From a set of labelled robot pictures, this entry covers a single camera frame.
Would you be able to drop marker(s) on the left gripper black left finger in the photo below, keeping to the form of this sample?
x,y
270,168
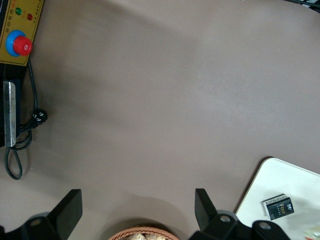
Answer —
x,y
66,215

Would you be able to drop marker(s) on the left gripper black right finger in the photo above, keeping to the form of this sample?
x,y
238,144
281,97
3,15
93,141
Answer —
x,y
206,212

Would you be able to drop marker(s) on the sandwich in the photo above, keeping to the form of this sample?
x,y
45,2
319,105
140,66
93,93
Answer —
x,y
313,233

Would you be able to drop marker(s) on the cream plastic tray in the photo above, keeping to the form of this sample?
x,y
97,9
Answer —
x,y
287,180

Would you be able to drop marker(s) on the beige snack pack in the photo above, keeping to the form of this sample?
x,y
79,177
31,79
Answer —
x,y
155,237
135,237

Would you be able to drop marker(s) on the round wicker basket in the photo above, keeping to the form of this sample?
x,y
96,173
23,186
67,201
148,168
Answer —
x,y
125,231

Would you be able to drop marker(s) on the black tissue pack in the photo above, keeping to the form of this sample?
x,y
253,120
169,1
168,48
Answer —
x,y
278,208

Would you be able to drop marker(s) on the yellow control box red button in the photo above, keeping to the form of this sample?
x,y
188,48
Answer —
x,y
10,56

